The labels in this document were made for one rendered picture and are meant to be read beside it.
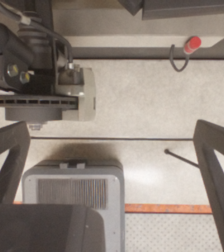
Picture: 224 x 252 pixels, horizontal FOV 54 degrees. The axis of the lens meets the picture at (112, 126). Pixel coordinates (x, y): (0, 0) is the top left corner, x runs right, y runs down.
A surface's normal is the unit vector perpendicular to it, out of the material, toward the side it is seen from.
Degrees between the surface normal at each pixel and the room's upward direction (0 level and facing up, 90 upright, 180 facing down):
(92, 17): 0
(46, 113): 37
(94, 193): 0
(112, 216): 0
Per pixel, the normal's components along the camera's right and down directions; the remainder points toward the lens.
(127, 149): -0.03, 0.07
